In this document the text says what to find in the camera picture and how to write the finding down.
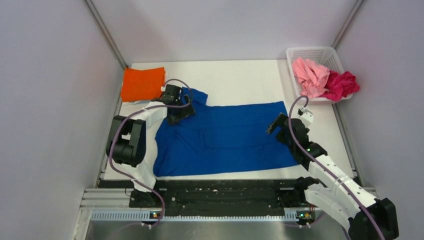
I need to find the blue t shirt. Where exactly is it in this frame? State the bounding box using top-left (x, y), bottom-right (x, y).
top-left (153, 89), bottom-right (296, 177)

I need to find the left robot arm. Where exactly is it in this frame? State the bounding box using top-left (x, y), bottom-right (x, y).
top-left (106, 84), bottom-right (196, 208)

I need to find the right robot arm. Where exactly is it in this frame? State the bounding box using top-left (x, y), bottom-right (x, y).
top-left (266, 113), bottom-right (399, 240)

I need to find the folded orange t shirt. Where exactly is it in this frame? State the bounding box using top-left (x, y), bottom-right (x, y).
top-left (120, 67), bottom-right (167, 103)

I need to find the light pink t shirt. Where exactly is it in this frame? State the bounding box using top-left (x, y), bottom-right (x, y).
top-left (291, 57), bottom-right (331, 99)

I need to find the magenta t shirt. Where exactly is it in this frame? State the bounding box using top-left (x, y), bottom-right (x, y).
top-left (320, 70), bottom-right (361, 102)

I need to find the white plastic basket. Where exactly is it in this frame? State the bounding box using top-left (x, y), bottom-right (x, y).
top-left (285, 46), bottom-right (345, 98)

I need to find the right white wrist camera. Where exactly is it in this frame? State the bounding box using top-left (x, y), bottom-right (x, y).
top-left (297, 107), bottom-right (314, 128)

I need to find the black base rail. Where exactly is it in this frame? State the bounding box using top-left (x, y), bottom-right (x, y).
top-left (99, 179), bottom-right (317, 217)

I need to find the left corner aluminium post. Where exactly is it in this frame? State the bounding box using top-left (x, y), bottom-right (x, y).
top-left (82, 0), bottom-right (128, 69)

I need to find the corner aluminium post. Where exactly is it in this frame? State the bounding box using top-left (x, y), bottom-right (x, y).
top-left (331, 0), bottom-right (367, 49)
top-left (82, 0), bottom-right (128, 69)

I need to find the right corner aluminium post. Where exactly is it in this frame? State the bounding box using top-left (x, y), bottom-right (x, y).
top-left (331, 0), bottom-right (367, 49)

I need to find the white slotted cable duct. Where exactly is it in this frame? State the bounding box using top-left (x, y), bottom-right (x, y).
top-left (90, 210), bottom-right (312, 222)

